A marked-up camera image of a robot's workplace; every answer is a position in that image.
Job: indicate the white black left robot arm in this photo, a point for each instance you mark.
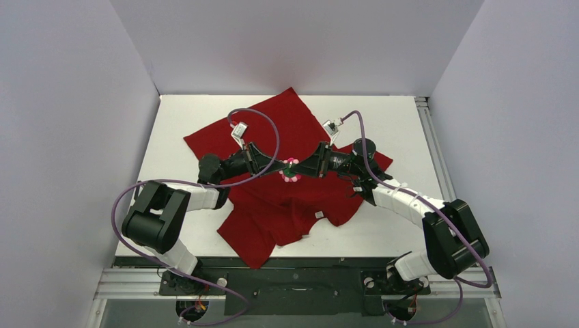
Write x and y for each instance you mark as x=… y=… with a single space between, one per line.
x=155 y=219

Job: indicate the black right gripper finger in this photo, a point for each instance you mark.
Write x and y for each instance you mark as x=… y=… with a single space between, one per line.
x=311 y=167
x=318 y=156

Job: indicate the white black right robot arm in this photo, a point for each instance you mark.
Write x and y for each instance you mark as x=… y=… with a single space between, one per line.
x=453 y=239

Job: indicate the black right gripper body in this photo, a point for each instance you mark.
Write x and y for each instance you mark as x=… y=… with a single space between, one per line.
x=323 y=157

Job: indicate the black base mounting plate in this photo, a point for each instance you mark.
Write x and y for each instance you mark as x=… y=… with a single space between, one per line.
x=294 y=286

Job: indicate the red t-shirt garment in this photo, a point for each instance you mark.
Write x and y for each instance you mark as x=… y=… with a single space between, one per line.
x=268 y=211

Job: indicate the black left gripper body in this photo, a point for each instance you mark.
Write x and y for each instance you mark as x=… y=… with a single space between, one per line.
x=240 y=164

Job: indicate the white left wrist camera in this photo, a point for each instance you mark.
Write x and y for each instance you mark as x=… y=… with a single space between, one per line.
x=237 y=133

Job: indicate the aluminium frame rail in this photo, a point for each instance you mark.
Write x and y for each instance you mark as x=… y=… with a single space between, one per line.
x=144 y=284

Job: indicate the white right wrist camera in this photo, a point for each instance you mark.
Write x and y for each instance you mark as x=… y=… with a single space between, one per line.
x=332 y=129

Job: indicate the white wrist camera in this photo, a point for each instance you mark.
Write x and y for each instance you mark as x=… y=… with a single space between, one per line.
x=237 y=133
x=332 y=129

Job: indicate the pink flower brooch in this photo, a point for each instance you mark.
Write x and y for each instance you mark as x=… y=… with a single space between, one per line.
x=287 y=173

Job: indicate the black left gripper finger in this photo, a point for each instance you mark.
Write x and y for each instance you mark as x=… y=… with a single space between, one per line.
x=257 y=157
x=266 y=168

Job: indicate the right side aluminium rail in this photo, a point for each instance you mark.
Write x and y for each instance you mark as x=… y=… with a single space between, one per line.
x=440 y=166

